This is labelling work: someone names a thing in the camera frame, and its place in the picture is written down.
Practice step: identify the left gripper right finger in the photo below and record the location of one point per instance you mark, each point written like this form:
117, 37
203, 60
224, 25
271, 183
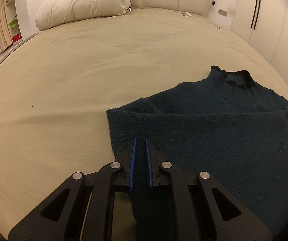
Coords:
201, 208

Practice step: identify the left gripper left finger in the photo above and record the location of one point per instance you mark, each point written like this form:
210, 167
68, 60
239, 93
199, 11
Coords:
81, 208

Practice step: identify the dark teal knit sweater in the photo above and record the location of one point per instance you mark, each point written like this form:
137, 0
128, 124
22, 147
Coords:
227, 125

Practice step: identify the beige bed with sheet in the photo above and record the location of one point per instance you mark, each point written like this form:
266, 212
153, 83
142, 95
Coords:
56, 88

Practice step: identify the small white remote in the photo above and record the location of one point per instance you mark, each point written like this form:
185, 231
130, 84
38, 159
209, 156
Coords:
186, 14

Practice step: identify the striped pillow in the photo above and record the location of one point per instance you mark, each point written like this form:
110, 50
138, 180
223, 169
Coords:
129, 7

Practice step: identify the rolled white duvet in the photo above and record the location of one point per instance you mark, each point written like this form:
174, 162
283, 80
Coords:
53, 13

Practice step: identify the white wardrobe with black handles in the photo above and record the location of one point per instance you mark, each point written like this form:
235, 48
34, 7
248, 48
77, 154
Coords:
264, 25

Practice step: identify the wall socket plate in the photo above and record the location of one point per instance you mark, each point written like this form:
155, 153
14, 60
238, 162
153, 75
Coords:
223, 12

